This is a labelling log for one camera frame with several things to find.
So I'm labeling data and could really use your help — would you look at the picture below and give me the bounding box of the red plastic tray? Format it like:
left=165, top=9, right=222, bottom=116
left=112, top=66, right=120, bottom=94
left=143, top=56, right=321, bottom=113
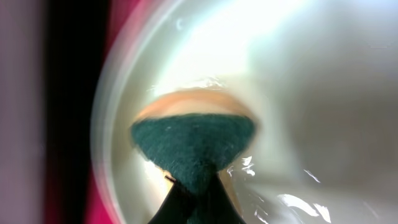
left=83, top=0, right=153, bottom=224

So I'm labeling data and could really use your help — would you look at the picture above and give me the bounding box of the light blue plate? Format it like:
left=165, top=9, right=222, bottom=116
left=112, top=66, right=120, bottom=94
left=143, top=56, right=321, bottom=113
left=91, top=0, right=397, bottom=223

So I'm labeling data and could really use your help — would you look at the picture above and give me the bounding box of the green yellow sponge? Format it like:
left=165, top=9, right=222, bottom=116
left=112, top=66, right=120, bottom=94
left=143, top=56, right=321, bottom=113
left=131, top=89, right=257, bottom=195

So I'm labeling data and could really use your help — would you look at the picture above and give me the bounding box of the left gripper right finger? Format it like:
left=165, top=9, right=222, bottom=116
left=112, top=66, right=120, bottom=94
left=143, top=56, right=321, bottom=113
left=195, top=174, right=245, bottom=224

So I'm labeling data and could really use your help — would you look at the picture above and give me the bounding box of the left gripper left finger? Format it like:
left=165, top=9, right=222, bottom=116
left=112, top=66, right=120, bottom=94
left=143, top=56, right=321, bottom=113
left=148, top=179, right=197, bottom=224

